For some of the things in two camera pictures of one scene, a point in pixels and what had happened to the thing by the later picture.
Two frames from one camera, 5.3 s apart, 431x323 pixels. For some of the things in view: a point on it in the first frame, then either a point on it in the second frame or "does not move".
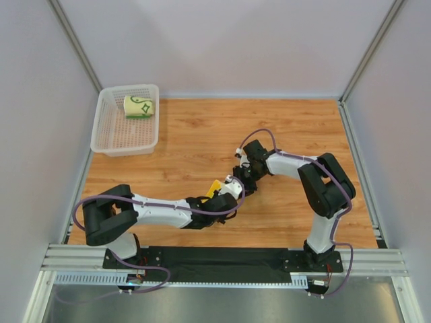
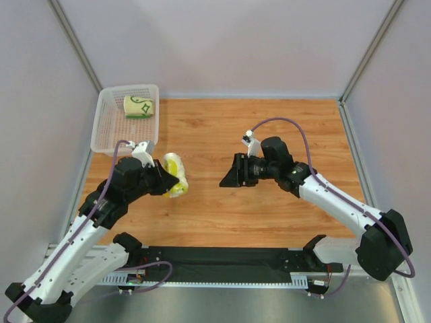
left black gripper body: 215,194 -> 156,178
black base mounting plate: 223,264 does not move
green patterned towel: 138,107 does not move
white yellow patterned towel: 225,188 -> 174,163
